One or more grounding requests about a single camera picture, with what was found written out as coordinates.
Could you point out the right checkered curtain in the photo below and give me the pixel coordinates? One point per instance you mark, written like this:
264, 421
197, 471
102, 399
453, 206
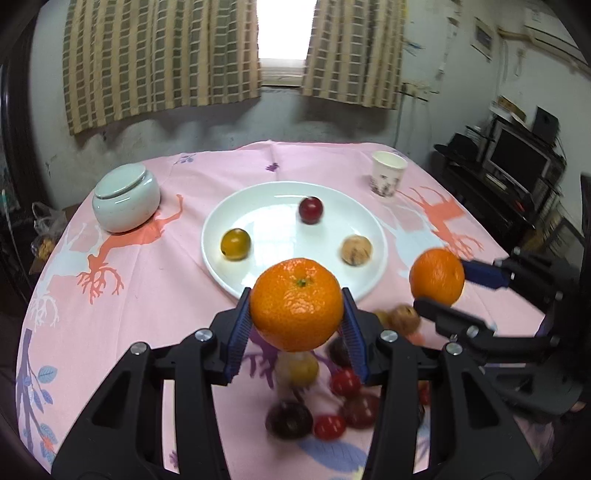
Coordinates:
356, 52

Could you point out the white oval plate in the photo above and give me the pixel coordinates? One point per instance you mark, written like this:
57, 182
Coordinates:
269, 213

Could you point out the yellow green round fruit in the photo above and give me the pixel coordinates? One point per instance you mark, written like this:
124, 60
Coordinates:
296, 370

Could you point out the checkered curtain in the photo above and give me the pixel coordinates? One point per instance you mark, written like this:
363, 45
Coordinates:
127, 58
356, 52

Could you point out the white lidded ceramic jar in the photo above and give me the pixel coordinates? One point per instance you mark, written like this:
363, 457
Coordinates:
125, 198

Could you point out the small yellow longan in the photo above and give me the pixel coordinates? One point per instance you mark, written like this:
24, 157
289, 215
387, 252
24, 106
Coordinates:
384, 317

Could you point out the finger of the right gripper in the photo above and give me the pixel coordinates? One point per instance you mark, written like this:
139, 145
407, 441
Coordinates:
538, 278
474, 334

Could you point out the yellow green tomato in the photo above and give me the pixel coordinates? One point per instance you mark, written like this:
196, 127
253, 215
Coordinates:
235, 244

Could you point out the patterned paper cup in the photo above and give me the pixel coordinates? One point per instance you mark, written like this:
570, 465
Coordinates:
387, 173

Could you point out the left checkered curtain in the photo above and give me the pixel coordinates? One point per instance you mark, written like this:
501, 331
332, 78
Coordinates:
127, 58

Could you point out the black monitor screen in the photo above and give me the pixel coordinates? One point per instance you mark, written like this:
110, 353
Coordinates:
518, 159

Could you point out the dark red plum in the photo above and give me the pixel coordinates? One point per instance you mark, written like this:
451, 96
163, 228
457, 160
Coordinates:
311, 210

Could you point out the black tv stand shelf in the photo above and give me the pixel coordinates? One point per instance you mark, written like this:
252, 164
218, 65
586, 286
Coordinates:
513, 217

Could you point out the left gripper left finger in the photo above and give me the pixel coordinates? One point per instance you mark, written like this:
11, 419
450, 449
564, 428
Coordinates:
118, 434

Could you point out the large orange mandarin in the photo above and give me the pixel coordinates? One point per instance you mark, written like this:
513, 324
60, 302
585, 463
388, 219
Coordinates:
437, 274

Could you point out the large dark plum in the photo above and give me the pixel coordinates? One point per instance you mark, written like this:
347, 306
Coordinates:
361, 412

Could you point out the striped pepino melon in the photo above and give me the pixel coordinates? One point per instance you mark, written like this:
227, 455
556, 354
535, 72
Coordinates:
404, 319

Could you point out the red cherry tomato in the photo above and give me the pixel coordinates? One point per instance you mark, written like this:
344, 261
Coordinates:
329, 427
345, 383

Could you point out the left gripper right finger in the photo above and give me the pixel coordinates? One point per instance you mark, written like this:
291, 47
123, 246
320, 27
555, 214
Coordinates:
473, 435

